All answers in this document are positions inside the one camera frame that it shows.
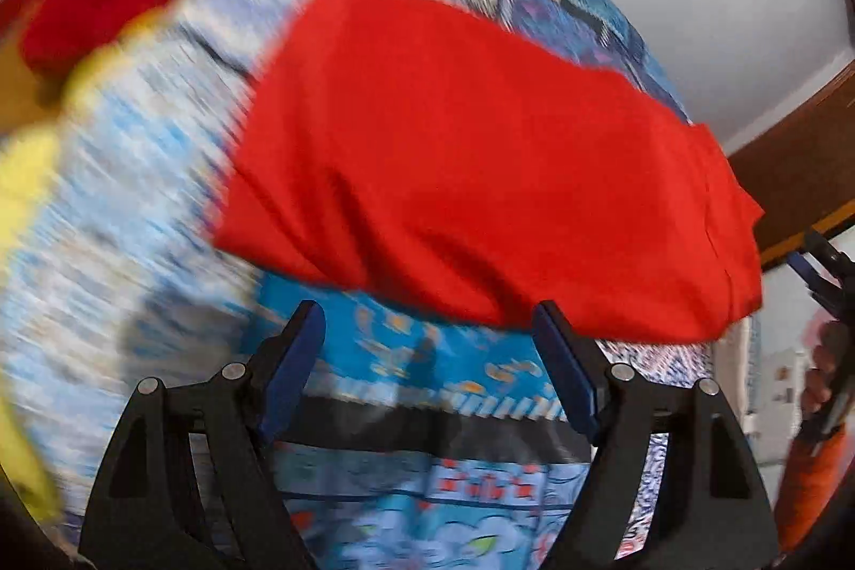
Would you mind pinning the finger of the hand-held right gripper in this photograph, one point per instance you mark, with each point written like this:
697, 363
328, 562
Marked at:
828, 269

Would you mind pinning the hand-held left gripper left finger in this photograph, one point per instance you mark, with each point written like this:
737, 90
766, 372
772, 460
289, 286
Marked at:
294, 369

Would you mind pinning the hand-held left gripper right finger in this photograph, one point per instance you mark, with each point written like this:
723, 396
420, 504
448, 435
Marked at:
564, 369

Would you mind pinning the red zip jacket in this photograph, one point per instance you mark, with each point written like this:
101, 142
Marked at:
467, 142

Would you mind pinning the person's right forearm orange sleeve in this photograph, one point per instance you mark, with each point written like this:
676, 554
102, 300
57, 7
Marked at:
811, 490

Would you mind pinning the person's right hand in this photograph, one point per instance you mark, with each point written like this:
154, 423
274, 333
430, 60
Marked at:
816, 390

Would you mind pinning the wooden door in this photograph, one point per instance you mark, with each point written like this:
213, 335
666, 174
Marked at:
801, 162

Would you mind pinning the patterned patchwork bedspread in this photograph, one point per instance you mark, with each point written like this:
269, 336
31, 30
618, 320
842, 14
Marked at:
133, 243

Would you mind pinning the yellow blanket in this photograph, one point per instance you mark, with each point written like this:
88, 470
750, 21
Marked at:
27, 176

